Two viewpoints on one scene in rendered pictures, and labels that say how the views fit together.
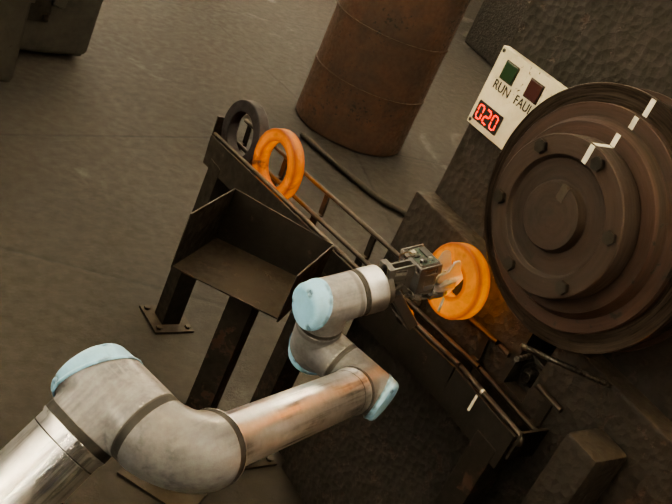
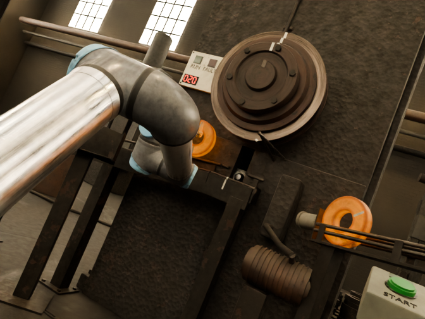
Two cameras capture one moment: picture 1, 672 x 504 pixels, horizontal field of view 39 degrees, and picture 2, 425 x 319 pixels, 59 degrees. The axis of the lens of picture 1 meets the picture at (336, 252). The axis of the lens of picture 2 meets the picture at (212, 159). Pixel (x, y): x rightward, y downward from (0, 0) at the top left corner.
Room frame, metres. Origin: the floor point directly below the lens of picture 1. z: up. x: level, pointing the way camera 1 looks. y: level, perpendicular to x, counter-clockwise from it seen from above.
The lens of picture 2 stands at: (0.26, 0.24, 0.62)
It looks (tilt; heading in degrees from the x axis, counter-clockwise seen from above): 5 degrees up; 338
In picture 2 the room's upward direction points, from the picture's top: 23 degrees clockwise
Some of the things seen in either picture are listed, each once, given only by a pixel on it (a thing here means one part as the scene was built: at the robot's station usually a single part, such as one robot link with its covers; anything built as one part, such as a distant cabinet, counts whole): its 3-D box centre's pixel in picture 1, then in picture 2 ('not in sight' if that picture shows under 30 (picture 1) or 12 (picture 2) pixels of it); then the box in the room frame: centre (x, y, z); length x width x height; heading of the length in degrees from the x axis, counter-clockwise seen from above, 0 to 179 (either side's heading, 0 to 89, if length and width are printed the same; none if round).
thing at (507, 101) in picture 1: (525, 113); (209, 73); (1.93, -0.23, 1.15); 0.26 x 0.02 x 0.18; 44
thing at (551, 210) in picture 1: (559, 216); (261, 77); (1.54, -0.32, 1.11); 0.28 x 0.06 x 0.28; 44
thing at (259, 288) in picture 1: (211, 358); (55, 205); (1.81, 0.16, 0.36); 0.26 x 0.20 x 0.72; 79
